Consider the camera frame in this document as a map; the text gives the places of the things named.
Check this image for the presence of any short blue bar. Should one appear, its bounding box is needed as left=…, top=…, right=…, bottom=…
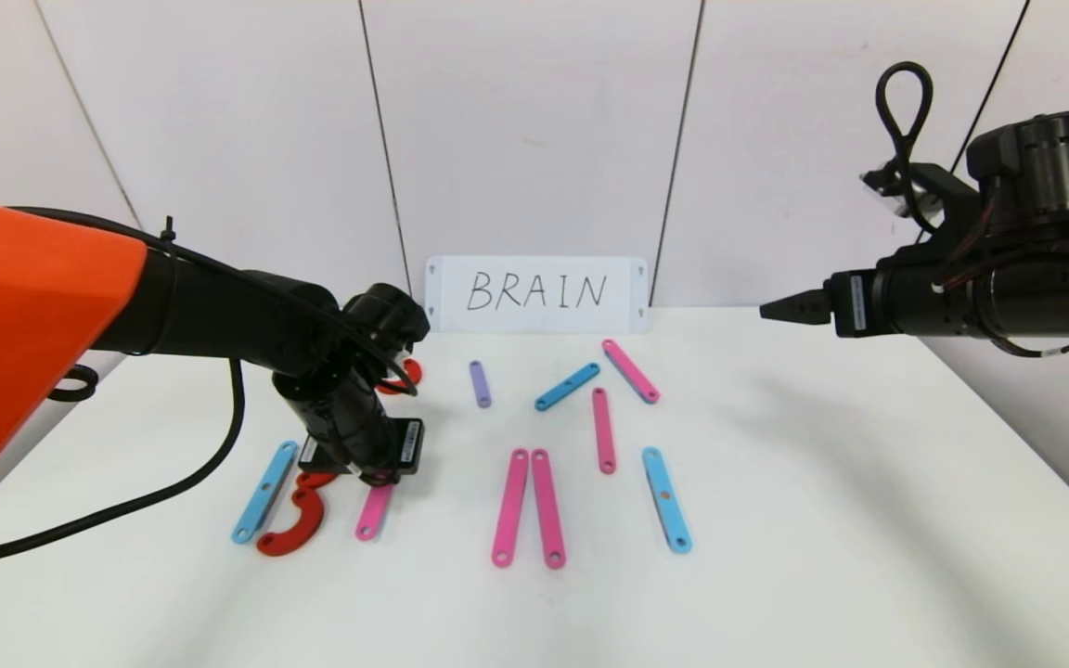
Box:
left=534, top=363, right=601, bottom=412

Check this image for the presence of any long blue bar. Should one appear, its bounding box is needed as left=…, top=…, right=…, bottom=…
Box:
left=231, top=441, right=299, bottom=545
left=642, top=447, right=692, bottom=555

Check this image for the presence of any white BRAIN sign card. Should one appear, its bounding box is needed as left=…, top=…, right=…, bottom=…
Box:
left=425, top=256, right=649, bottom=334

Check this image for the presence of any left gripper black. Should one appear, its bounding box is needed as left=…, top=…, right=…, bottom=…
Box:
left=274, top=371, right=425, bottom=486

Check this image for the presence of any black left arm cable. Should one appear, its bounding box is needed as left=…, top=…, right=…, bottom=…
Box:
left=0, top=206, right=419, bottom=567

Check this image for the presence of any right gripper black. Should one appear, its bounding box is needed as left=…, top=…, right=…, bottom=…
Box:
left=759, top=268, right=972, bottom=339

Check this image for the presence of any pink bar with grey underside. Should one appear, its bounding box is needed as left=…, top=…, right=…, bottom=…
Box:
left=601, top=340, right=661, bottom=405

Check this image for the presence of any black looped camera cable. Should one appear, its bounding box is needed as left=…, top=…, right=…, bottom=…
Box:
left=874, top=61, right=939, bottom=233

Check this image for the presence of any long pink bar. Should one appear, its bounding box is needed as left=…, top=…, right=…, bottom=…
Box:
left=492, top=449, right=531, bottom=568
left=355, top=482, right=394, bottom=541
left=531, top=449, right=567, bottom=569
left=592, top=388, right=617, bottom=475

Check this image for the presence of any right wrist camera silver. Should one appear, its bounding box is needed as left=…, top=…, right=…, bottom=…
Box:
left=859, top=162, right=944, bottom=216

